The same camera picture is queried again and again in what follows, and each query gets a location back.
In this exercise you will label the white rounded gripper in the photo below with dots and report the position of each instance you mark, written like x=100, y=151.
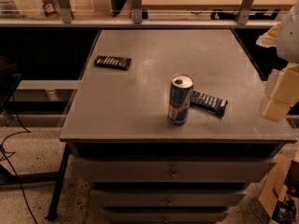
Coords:
x=290, y=37

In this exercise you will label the red bull can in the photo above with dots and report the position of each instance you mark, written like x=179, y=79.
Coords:
x=179, y=100

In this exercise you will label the dark blue snack bar wrapper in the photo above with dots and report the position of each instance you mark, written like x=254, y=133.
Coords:
x=211, y=104

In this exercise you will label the grey drawer cabinet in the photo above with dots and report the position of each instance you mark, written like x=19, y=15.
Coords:
x=142, y=167

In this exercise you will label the cardboard box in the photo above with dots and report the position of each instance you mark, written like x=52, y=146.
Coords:
x=280, y=195

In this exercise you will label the brown snack bar wrapper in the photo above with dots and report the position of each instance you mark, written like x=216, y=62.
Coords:
x=121, y=63

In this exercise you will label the wooden shelf with metal brackets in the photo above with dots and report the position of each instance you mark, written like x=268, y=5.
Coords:
x=153, y=14

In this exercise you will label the white printed bag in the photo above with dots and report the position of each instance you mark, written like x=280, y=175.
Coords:
x=38, y=8

